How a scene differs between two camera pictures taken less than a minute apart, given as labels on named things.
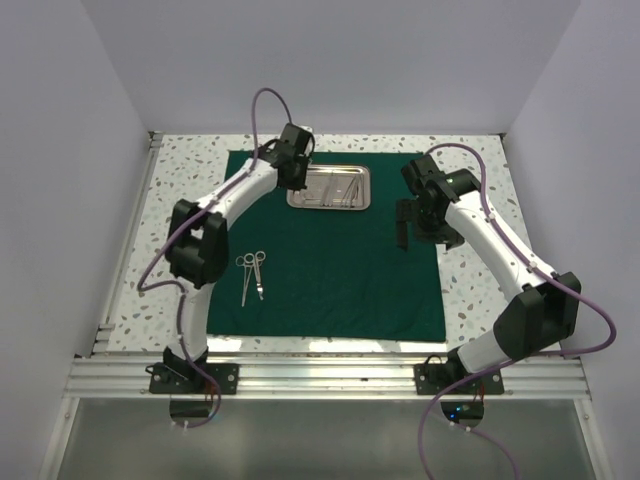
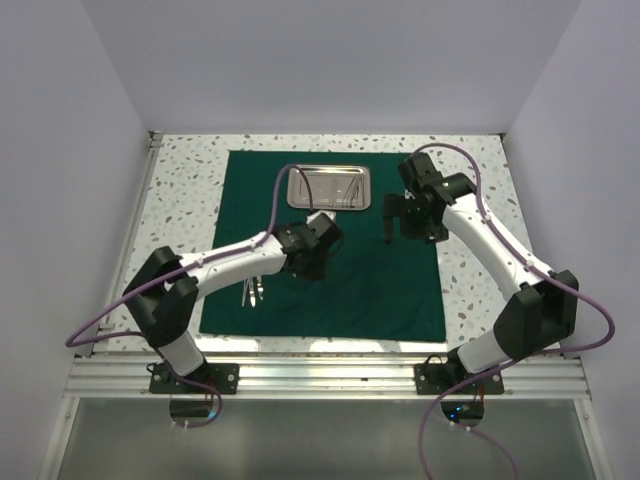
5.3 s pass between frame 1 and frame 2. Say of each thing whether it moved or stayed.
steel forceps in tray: stayed
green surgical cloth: stayed
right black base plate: stayed
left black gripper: moved
